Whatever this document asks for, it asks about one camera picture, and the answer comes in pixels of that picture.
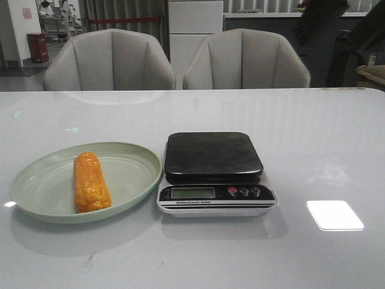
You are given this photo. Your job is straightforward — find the pink wall notice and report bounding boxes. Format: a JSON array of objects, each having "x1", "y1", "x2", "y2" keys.
[{"x1": 22, "y1": 7, "x2": 32, "y2": 20}]

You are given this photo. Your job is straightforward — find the beige cushion at right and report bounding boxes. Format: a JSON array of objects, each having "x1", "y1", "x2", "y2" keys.
[{"x1": 356, "y1": 64, "x2": 385, "y2": 91}]

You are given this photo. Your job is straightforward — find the black silver kitchen scale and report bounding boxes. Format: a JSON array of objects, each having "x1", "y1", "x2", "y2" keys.
[{"x1": 156, "y1": 132, "x2": 278, "y2": 217}]

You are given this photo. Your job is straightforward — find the dark robot arm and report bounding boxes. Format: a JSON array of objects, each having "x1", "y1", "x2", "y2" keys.
[{"x1": 294, "y1": 1, "x2": 384, "y2": 87}]

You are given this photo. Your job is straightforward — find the red trash bin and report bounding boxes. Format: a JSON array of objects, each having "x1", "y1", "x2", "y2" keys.
[{"x1": 27, "y1": 33, "x2": 49, "y2": 63}]

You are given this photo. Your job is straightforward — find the white drawer cabinet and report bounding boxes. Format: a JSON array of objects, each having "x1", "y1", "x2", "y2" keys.
[{"x1": 168, "y1": 1, "x2": 223, "y2": 90}]

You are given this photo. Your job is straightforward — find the left grey upholstered chair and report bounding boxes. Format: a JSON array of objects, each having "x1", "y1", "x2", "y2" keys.
[{"x1": 43, "y1": 29, "x2": 176, "y2": 91}]

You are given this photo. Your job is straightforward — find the grey upholstered chair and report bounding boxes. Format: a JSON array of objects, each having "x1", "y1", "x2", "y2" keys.
[
  {"x1": 43, "y1": 29, "x2": 176, "y2": 91},
  {"x1": 183, "y1": 28, "x2": 311, "y2": 90}
]

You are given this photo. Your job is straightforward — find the orange corn cob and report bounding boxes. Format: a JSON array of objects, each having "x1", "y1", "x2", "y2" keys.
[{"x1": 73, "y1": 152, "x2": 112, "y2": 213}]

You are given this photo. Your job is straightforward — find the light green oval plate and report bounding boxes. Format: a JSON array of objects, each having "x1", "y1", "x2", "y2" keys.
[{"x1": 10, "y1": 142, "x2": 162, "y2": 224}]

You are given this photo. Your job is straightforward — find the right grey upholstered chair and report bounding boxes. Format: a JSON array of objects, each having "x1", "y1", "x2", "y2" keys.
[{"x1": 183, "y1": 28, "x2": 311, "y2": 90}]

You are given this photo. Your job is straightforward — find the dark grey counter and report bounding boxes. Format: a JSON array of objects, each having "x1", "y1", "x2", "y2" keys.
[{"x1": 223, "y1": 12, "x2": 385, "y2": 88}]

